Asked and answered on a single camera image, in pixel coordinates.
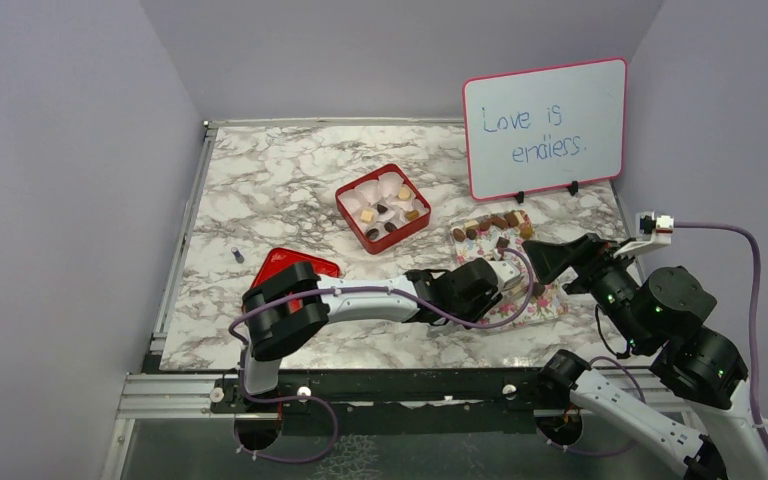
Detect red chocolate box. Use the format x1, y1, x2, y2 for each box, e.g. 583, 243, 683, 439
335, 163, 432, 255

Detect pink framed whiteboard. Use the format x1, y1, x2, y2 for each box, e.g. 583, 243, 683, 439
462, 58, 628, 201

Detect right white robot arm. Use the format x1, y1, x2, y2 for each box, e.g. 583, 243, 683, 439
523, 227, 768, 479

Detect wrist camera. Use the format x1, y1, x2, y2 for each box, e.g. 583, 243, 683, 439
488, 260, 523, 292
613, 211, 675, 258

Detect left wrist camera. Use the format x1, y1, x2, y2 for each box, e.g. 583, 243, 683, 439
488, 260, 523, 292

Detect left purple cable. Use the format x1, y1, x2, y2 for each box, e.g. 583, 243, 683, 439
228, 246, 536, 405

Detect floral serving tray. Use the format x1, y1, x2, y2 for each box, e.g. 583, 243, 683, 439
449, 209, 569, 329

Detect metal serving tongs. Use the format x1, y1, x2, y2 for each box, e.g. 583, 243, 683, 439
502, 281, 530, 301

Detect red box lid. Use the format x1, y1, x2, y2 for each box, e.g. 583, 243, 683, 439
251, 247, 341, 287

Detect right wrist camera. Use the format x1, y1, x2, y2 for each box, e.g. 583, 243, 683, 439
613, 211, 675, 258

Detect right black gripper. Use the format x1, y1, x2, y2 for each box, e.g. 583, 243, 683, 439
523, 229, 651, 349

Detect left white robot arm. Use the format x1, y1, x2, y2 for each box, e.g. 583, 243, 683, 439
229, 258, 522, 411

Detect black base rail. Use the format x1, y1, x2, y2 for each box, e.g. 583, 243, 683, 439
210, 367, 569, 439

